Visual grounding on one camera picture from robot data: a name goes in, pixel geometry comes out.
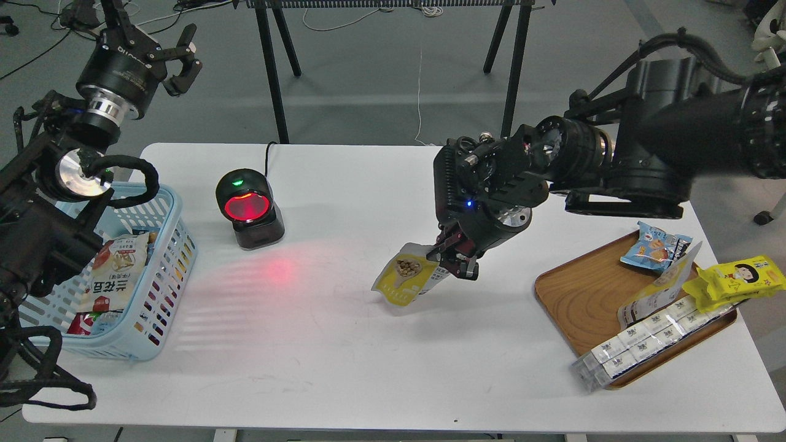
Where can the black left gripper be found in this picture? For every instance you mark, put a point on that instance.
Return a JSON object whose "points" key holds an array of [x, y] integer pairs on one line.
{"points": [[120, 73]]}

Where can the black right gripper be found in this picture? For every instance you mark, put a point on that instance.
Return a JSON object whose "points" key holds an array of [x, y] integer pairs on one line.
{"points": [[484, 193]]}

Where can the yellow white snack pouch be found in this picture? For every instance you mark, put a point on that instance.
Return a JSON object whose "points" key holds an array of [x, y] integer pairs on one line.
{"points": [[408, 275]]}

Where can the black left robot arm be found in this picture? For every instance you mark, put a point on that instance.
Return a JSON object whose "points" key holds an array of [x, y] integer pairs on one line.
{"points": [[56, 189]]}

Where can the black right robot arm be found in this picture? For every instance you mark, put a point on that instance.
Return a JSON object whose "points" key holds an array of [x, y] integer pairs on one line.
{"points": [[633, 153]]}

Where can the white boxed snack multipack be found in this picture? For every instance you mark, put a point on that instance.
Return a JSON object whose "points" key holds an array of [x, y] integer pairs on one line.
{"points": [[642, 347]]}

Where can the blue cookie snack bag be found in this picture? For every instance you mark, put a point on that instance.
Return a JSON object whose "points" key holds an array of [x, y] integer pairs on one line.
{"points": [[655, 249]]}

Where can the white pouch snack bag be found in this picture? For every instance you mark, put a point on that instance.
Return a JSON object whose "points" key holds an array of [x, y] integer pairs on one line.
{"points": [[660, 293]]}

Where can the white red snack bag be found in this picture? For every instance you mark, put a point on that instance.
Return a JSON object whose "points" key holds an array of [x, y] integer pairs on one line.
{"points": [[113, 277]]}

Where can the light blue plastic basket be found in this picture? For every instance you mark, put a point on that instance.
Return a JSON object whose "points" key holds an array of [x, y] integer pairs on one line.
{"points": [[141, 331]]}

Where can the yellow cartoon snack bag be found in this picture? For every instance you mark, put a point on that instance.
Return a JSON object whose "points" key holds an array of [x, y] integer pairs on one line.
{"points": [[730, 283]]}

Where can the wooden tray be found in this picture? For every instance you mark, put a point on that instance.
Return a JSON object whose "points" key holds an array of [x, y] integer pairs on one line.
{"points": [[583, 296]]}

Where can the black barcode scanner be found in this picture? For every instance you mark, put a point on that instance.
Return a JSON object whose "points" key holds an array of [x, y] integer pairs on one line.
{"points": [[245, 198]]}

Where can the black table frame legs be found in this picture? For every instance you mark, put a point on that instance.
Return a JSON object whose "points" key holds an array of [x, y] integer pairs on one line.
{"points": [[391, 71]]}

